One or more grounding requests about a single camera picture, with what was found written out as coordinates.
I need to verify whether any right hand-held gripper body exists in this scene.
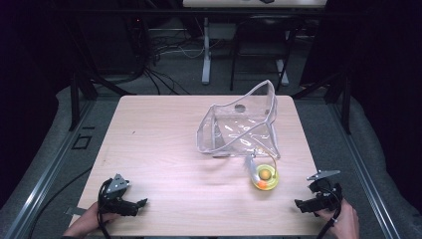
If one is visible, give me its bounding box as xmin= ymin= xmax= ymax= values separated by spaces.
xmin=306 ymin=169 xmax=344 ymax=213

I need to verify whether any person's left hand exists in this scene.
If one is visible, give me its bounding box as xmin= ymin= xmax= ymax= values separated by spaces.
xmin=62 ymin=201 xmax=119 ymax=239

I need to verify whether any right hand-held gripper cable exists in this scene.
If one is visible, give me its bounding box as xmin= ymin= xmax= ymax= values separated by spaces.
xmin=316 ymin=187 xmax=343 ymax=239

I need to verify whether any hand-held gripper cable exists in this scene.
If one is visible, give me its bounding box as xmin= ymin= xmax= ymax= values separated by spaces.
xmin=97 ymin=178 xmax=113 ymax=239
xmin=316 ymin=187 xmax=343 ymax=239

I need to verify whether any black floor cable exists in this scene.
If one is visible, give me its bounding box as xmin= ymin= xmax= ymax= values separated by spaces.
xmin=27 ymin=165 xmax=94 ymax=239

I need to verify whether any person's right hand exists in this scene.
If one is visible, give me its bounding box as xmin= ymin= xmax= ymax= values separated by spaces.
xmin=314 ymin=198 xmax=361 ymax=239

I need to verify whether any white desk leg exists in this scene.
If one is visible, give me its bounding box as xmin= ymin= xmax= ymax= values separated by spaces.
xmin=201 ymin=16 xmax=213 ymax=86
xmin=276 ymin=59 xmax=290 ymax=87

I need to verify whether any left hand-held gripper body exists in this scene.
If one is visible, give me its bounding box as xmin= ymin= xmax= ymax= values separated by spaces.
xmin=98 ymin=173 xmax=140 ymax=217

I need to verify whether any left hand-held gripper cable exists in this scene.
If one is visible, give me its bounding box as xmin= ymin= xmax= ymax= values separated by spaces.
xmin=97 ymin=178 xmax=113 ymax=239

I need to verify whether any tangle of floor cables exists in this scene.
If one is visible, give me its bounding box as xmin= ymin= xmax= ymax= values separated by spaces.
xmin=141 ymin=31 xmax=207 ymax=97

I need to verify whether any black tape square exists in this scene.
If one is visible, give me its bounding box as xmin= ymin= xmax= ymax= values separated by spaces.
xmin=71 ymin=133 xmax=93 ymax=150

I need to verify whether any aluminium floor rail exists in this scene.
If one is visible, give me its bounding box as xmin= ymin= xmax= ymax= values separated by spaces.
xmin=2 ymin=99 xmax=98 ymax=239
xmin=327 ymin=99 xmax=403 ymax=239

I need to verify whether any clear plastic zipper bag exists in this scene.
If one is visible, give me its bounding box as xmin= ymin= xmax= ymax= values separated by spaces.
xmin=195 ymin=79 xmax=282 ymax=160

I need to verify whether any black computer tower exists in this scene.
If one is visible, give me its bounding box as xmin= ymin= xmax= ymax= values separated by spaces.
xmin=124 ymin=15 xmax=151 ymax=75

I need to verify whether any black metal stand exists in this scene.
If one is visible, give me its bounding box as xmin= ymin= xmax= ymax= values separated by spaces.
xmin=291 ymin=68 xmax=353 ymax=135
xmin=67 ymin=71 xmax=137 ymax=132

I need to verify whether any black chair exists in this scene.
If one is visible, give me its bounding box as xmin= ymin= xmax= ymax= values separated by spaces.
xmin=229 ymin=14 xmax=302 ymax=93

